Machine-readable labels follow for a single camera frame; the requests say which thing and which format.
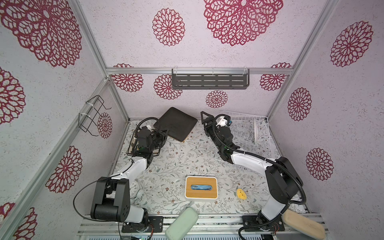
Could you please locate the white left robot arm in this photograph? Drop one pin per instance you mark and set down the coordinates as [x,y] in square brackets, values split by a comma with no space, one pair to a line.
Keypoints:
[112,197]

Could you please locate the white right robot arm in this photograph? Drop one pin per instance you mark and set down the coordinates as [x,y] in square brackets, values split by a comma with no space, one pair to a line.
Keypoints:
[284,184]

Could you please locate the white wire dish rack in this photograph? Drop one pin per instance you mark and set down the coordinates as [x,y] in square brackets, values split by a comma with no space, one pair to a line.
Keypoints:
[242,128]

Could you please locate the grey wall shelf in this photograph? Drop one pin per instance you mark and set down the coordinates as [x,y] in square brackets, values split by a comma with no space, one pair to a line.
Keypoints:
[212,81]

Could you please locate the white wooden tissue box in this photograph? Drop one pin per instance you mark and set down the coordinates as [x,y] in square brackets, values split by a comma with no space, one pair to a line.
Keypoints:
[201,188]

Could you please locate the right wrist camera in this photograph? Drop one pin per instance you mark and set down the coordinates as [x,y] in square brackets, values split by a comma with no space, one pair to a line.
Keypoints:
[223,122]

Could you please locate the white alarm clock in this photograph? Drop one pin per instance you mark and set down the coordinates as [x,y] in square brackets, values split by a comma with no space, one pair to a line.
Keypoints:
[136,193]

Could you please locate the beige padded cushion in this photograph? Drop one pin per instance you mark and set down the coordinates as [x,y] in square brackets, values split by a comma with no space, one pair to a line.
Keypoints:
[304,225]

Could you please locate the black wire wall basket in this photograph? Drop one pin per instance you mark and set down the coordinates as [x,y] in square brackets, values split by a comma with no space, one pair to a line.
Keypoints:
[96,121]

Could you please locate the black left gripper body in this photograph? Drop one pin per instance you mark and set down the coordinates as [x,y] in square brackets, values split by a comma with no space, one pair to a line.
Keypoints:
[158,139]

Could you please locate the small white round plate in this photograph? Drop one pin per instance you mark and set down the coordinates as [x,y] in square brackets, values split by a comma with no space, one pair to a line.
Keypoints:
[256,130]

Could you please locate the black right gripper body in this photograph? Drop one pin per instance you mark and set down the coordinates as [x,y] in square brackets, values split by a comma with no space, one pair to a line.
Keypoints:
[214,133]

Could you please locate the yellow sponge piece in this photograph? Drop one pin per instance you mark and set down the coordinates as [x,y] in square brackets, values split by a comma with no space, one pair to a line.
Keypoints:
[241,194]

